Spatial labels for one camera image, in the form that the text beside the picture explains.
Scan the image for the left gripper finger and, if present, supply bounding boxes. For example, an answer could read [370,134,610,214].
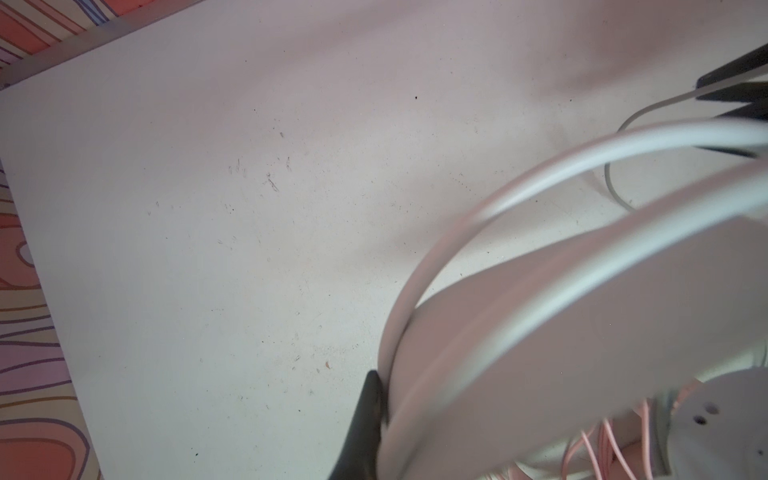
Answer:
[328,370,386,480]

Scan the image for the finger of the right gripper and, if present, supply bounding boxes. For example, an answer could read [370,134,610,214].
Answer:
[696,44,768,88]
[697,82,768,120]

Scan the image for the white headphones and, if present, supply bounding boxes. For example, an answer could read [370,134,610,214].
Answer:
[376,118,767,479]

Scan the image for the pink headphone cable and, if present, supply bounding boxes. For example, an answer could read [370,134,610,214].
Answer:
[491,383,703,480]

